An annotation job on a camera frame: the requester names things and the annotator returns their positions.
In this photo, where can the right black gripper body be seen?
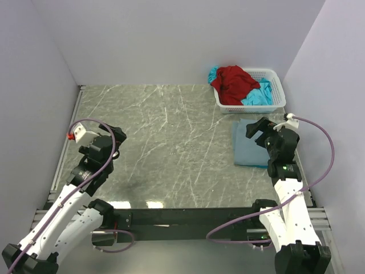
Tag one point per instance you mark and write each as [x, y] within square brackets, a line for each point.
[269, 145]

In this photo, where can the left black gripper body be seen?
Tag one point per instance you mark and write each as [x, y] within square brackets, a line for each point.
[120, 137]

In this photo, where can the red t shirt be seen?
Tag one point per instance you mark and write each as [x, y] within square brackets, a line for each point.
[233, 84]

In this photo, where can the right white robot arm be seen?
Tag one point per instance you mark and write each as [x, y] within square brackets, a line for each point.
[298, 248]

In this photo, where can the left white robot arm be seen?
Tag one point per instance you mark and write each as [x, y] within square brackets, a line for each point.
[74, 214]

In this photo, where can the turquoise t shirt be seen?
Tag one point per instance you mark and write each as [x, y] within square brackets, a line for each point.
[254, 97]

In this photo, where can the white plastic basket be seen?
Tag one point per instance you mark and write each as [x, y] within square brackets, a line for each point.
[269, 81]

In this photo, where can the folded grey-blue t shirt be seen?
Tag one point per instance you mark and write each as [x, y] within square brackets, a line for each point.
[245, 151]

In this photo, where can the black base beam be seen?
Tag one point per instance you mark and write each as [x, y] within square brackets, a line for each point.
[187, 224]

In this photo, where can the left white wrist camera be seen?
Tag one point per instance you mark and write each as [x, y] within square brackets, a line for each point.
[81, 135]

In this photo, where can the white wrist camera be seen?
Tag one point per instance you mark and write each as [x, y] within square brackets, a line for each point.
[81, 135]
[290, 123]

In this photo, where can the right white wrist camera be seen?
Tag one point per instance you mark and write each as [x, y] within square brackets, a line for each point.
[290, 123]

